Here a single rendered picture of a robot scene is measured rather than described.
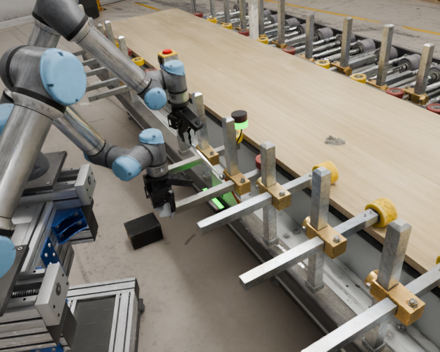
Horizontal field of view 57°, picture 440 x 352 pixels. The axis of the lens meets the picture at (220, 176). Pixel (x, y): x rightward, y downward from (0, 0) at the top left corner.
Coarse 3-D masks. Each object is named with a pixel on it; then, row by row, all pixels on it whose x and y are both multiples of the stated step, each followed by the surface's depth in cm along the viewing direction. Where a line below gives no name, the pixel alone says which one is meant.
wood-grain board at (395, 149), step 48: (144, 48) 288; (192, 48) 278; (240, 48) 269; (240, 96) 208; (288, 96) 203; (336, 96) 198; (384, 96) 193; (288, 144) 166; (384, 144) 160; (432, 144) 157; (336, 192) 138; (384, 192) 136; (432, 192) 134; (432, 240) 117
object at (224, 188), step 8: (248, 176) 158; (256, 176) 159; (224, 184) 155; (232, 184) 154; (200, 192) 152; (208, 192) 152; (216, 192) 152; (224, 192) 154; (184, 200) 149; (192, 200) 149; (200, 200) 150; (208, 200) 152; (176, 208) 146; (184, 208) 148
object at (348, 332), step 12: (420, 276) 100; (432, 276) 100; (408, 288) 97; (420, 288) 97; (432, 288) 100; (384, 300) 95; (372, 312) 93; (384, 312) 93; (348, 324) 91; (360, 324) 91; (372, 324) 92; (336, 336) 89; (348, 336) 89; (312, 348) 87; (324, 348) 87; (336, 348) 88
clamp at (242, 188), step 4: (224, 172) 160; (228, 176) 158; (232, 176) 157; (236, 176) 157; (240, 176) 156; (244, 176) 156; (228, 180) 159; (232, 180) 156; (236, 180) 154; (248, 180) 154; (236, 184) 154; (240, 184) 152; (244, 184) 153; (248, 184) 154; (236, 188) 155; (240, 188) 152; (244, 188) 154; (248, 188) 155; (240, 192) 154; (244, 192) 155; (248, 192) 156
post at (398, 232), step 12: (396, 228) 86; (408, 228) 86; (384, 240) 91; (396, 240) 87; (408, 240) 89; (384, 252) 92; (396, 252) 89; (384, 264) 94; (396, 264) 92; (384, 276) 95; (396, 276) 95; (372, 300) 103; (384, 324) 106; (372, 336) 109; (384, 336) 110; (372, 348) 111
